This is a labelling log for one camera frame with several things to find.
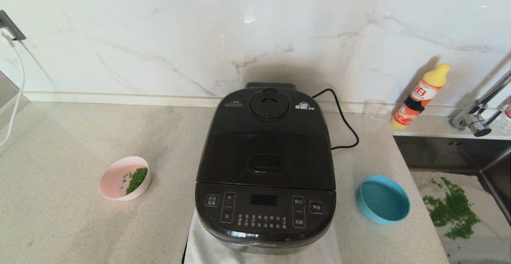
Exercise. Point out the black rice cooker lid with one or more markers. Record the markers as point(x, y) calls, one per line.
point(263, 136)

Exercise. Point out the chopped green vegetables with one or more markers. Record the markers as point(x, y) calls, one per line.
point(137, 178)

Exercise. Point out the pink bowl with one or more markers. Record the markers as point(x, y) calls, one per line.
point(113, 180)

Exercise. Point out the white towel under cooker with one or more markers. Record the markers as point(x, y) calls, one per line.
point(207, 252)

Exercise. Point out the blue bowl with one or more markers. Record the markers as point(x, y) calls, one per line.
point(383, 200)

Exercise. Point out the clear plastic cup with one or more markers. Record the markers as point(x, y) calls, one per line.
point(377, 114)

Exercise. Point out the yellow orange squeeze bottle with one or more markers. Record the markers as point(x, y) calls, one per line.
point(419, 96)

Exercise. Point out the stainless steel sink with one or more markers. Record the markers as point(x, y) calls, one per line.
point(439, 152)

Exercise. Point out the chrome faucet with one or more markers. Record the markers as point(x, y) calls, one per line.
point(473, 120)

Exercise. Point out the green grains on sink towel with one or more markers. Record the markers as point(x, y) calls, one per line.
point(455, 212)

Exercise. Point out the clear plastic water bottle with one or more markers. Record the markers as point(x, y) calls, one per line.
point(506, 120)

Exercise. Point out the grey metal panel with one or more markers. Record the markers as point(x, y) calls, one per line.
point(6, 92)

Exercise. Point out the white towel in sink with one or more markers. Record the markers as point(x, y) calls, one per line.
point(479, 248)

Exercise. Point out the grey wall socket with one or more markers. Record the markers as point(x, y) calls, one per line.
point(10, 26)

